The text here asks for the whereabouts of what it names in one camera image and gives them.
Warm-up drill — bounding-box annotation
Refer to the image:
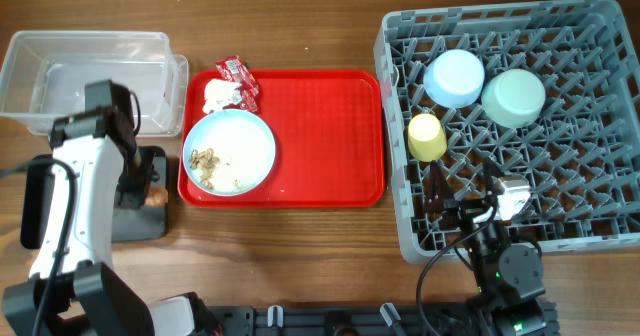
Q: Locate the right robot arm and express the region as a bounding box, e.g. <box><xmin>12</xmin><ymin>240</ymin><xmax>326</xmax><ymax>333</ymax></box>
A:
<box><xmin>416</xmin><ymin>159</ymin><xmax>548</xmax><ymax>335</ymax></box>

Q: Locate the light blue saucer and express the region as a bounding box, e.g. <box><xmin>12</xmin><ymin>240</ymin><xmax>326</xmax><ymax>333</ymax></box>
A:
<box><xmin>423</xmin><ymin>49</ymin><xmax>485</xmax><ymax>109</ymax></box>

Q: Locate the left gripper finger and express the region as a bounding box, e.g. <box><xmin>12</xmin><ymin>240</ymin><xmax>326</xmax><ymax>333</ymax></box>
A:
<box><xmin>115</xmin><ymin>173</ymin><xmax>145</xmax><ymax>209</ymax></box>
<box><xmin>140</xmin><ymin>148</ymin><xmax>155</xmax><ymax>198</ymax></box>

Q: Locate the black waste tray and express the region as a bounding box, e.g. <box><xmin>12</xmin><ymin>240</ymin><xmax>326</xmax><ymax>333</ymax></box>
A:
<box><xmin>20</xmin><ymin>146</ymin><xmax>169</xmax><ymax>250</ymax></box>

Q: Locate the clear plastic bin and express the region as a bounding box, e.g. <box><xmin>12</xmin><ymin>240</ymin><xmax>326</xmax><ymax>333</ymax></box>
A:
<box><xmin>1</xmin><ymin>30</ymin><xmax>189</xmax><ymax>137</ymax></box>

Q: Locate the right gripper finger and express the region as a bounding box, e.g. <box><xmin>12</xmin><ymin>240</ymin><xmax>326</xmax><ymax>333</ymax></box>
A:
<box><xmin>482</xmin><ymin>158</ymin><xmax>504</xmax><ymax>204</ymax></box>
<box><xmin>424</xmin><ymin>161</ymin><xmax>458</xmax><ymax>213</ymax></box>

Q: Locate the yellow cup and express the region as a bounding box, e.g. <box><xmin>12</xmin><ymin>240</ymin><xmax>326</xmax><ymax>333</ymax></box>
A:
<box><xmin>408</xmin><ymin>113</ymin><xmax>447</xmax><ymax>162</ymax></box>

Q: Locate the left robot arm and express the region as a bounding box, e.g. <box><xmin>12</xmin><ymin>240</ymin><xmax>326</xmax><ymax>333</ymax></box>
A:
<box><xmin>2</xmin><ymin>80</ymin><xmax>154</xmax><ymax>335</ymax></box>

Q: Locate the orange carrot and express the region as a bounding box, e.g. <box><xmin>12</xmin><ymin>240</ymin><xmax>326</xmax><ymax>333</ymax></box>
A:
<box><xmin>144</xmin><ymin>186</ymin><xmax>169</xmax><ymax>208</ymax></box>

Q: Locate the large light blue plate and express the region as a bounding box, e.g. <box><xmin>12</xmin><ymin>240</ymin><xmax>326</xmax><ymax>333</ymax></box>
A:
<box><xmin>182</xmin><ymin>109</ymin><xmax>276</xmax><ymax>197</ymax></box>

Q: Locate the red serving tray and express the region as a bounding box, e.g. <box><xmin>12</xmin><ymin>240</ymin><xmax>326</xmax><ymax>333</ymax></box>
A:
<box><xmin>177</xmin><ymin>69</ymin><xmax>385</xmax><ymax>208</ymax></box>

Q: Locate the mint green bowl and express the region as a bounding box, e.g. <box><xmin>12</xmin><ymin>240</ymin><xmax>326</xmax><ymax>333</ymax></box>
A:
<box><xmin>481</xmin><ymin>69</ymin><xmax>546</xmax><ymax>129</ymax></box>

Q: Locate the peanut shells pile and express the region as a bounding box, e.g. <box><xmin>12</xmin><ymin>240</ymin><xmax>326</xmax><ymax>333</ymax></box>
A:
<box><xmin>189</xmin><ymin>148</ymin><xmax>220</xmax><ymax>190</ymax></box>

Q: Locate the white tissue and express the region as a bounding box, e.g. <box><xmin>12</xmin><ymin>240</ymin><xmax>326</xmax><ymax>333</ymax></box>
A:
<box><xmin>202</xmin><ymin>79</ymin><xmax>242</xmax><ymax>114</ymax></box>

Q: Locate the grey dishwasher rack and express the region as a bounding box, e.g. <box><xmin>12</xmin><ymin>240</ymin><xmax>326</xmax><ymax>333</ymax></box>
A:
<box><xmin>374</xmin><ymin>0</ymin><xmax>639</xmax><ymax>264</ymax></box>

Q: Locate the red snack wrapper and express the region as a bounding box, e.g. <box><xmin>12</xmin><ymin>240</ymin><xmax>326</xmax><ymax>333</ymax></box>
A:
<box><xmin>215</xmin><ymin>56</ymin><xmax>260</xmax><ymax>114</ymax></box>

